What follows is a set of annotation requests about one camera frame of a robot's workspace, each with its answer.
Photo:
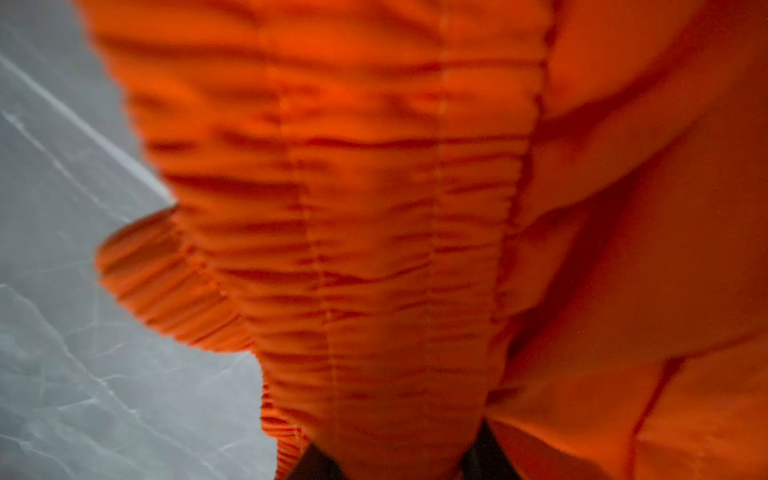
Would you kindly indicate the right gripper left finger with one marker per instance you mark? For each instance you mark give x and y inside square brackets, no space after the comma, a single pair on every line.
[315,465]

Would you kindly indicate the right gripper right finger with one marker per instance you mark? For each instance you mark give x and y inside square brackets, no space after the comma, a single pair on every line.
[486,460]

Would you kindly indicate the orange shorts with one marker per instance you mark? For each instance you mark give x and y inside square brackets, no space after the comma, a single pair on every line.
[420,215]

